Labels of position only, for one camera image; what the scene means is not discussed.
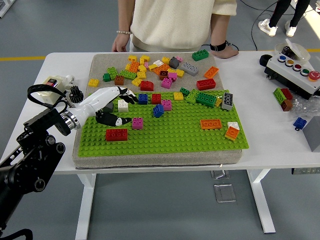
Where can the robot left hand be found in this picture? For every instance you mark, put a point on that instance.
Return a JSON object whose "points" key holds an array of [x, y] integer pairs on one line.
{"points": [[100, 98]]}

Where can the person's left hand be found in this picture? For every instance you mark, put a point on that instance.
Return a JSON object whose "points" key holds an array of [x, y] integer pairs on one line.
{"points": [[226, 53]]}

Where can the person's right hand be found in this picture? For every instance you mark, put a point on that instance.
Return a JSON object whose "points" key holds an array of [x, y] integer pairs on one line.
{"points": [[121, 42]]}

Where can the red two-by-four brick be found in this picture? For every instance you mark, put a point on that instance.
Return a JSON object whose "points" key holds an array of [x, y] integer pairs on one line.
{"points": [[206, 84], [116, 135]]}

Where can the pink two-by-two brick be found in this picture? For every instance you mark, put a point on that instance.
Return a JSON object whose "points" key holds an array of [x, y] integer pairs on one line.
{"points": [[137, 124], [166, 105], [172, 76]]}

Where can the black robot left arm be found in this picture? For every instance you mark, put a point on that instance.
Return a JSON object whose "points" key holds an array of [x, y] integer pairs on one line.
{"points": [[30, 165]]}

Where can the person's left forearm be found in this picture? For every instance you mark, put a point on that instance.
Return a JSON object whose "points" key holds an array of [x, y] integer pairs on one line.
{"points": [[220, 27]]}

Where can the person's right forearm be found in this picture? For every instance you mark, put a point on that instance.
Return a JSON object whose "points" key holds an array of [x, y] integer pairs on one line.
{"points": [[125, 15]]}

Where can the yellow two-by-two brick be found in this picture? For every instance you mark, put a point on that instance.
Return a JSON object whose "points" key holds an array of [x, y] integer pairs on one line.
{"points": [[178, 96], [93, 82]]}

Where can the small dark green brick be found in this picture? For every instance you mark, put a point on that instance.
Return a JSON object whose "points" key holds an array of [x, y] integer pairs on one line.
{"points": [[107, 77], [184, 91]]}

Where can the orange two-by-four brick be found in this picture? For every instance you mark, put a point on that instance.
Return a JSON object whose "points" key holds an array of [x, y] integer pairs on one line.
{"points": [[211, 72], [211, 124]]}

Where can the white two-by-two brick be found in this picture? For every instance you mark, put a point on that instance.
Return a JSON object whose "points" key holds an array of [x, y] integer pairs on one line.
{"points": [[123, 106]]}

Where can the dark green two-by-four brick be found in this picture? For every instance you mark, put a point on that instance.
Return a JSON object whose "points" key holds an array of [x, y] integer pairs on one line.
{"points": [[206, 99], [200, 55]]}

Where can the brown two-by-two brick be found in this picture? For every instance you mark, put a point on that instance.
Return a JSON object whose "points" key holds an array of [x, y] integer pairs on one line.
{"points": [[119, 80]]}

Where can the yellow L-shaped brick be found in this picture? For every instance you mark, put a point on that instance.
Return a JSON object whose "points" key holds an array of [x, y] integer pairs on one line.
{"points": [[144, 58]]}

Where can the lime green two-by-four brick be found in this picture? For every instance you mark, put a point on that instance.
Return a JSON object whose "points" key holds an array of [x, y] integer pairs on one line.
{"points": [[127, 74]]}

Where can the small pink brick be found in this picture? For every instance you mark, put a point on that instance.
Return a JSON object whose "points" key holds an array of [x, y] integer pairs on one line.
{"points": [[179, 59], [146, 64]]}

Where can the grey two-by-four brick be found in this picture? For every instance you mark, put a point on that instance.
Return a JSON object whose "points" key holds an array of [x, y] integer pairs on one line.
{"points": [[227, 101], [189, 69]]}

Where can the blue two-by-two brick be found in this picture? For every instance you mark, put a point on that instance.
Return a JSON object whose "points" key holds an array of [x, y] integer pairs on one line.
{"points": [[143, 99]]}

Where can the large orange brick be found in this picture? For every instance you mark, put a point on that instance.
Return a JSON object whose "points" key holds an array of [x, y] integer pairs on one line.
{"points": [[162, 68]]}

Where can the red curved brick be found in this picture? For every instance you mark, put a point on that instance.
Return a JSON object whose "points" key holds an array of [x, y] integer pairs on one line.
{"points": [[147, 86]]}

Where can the small yellow brick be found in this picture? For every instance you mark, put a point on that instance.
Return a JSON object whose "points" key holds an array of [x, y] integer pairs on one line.
{"points": [[218, 102]]}

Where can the dark grey sloped brick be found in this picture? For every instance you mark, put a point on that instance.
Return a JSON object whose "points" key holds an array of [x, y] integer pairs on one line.
{"points": [[174, 63]]}

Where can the red two-by-two brick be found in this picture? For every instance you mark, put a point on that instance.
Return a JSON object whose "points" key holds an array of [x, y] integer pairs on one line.
{"points": [[156, 99]]}

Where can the magenta two-by-two brick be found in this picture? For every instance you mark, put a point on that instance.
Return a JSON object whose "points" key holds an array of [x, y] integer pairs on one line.
{"points": [[167, 83]]}

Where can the orange and yellow brick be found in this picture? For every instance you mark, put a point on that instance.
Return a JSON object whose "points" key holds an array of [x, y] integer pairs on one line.
{"points": [[231, 133]]}

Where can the green studded baseplate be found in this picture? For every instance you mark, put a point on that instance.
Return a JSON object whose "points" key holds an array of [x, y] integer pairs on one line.
{"points": [[175, 142]]}

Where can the blue brick with keyring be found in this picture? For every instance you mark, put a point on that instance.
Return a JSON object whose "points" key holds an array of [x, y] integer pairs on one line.
{"points": [[299, 122]]}

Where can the black wristband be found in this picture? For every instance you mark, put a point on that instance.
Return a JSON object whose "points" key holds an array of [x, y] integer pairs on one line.
{"points": [[218, 46]]}

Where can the black gear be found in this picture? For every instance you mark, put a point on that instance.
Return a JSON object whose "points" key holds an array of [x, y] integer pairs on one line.
{"points": [[75, 95]]}

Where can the person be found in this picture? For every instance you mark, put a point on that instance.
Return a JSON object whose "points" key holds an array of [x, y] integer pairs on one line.
{"points": [[172, 22]]}

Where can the white push-button control box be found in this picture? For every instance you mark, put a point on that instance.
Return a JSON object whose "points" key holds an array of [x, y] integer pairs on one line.
{"points": [[290, 75]]}

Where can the clear plastic container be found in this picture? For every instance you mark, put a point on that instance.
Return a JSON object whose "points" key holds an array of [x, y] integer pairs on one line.
{"points": [[301, 53]]}

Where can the clear plastic bag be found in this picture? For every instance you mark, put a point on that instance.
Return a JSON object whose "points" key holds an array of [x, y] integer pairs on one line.
{"points": [[303, 107]]}

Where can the white table leg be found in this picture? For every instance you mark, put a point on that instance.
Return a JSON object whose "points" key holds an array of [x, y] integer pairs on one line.
{"points": [[261, 200], [85, 207]]}

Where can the grey box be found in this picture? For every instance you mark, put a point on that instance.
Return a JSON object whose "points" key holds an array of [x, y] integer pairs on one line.
{"points": [[313, 135]]}

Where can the small clear plastic case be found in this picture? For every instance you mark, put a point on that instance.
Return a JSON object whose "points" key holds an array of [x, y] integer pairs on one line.
{"points": [[218, 174]]}

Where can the large clear plastic case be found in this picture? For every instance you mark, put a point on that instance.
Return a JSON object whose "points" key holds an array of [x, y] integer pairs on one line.
{"points": [[225, 193]]}

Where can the table height control panel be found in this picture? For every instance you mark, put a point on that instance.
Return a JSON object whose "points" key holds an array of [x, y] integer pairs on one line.
{"points": [[305, 171]]}

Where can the beige switch box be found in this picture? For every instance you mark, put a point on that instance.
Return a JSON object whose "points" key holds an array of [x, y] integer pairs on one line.
{"points": [[53, 80]]}

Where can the white desk frame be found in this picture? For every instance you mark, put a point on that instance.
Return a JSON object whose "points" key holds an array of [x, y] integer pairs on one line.
{"points": [[3, 12]]}

